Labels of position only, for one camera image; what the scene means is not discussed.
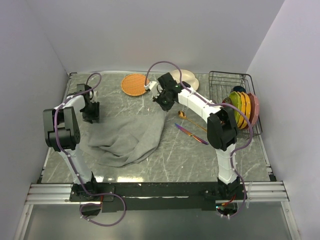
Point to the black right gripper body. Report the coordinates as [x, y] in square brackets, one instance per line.
[161, 98]

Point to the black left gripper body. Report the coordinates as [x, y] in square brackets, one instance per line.
[91, 112]

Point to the grey cloth napkin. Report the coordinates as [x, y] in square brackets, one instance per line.
[119, 141]

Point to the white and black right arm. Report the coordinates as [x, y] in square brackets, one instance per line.
[221, 127]

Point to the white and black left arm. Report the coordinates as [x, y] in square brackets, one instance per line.
[63, 135]

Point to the gold spoon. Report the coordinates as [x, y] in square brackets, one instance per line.
[183, 116]

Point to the cream divided plate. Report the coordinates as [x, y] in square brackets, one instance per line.
[187, 77]

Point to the orange woven round coaster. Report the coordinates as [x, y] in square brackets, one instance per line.
[134, 84]

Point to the iridescent purple knife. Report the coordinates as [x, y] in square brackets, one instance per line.
[191, 134]

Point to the red patterned plate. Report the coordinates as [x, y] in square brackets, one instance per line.
[227, 100]

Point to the green scalloped plate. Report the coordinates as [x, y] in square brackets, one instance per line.
[236, 102]

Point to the dark blue bowl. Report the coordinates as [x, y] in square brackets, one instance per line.
[239, 89]

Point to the yellow scalloped plate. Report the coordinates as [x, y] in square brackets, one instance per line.
[241, 122]

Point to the orange scalloped plate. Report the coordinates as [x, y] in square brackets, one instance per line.
[248, 105]

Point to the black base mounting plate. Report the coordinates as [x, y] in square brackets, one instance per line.
[138, 196]

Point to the black wire dish rack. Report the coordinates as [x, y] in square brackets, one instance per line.
[220, 86]

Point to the aluminium frame rail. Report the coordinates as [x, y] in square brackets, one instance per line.
[59, 194]

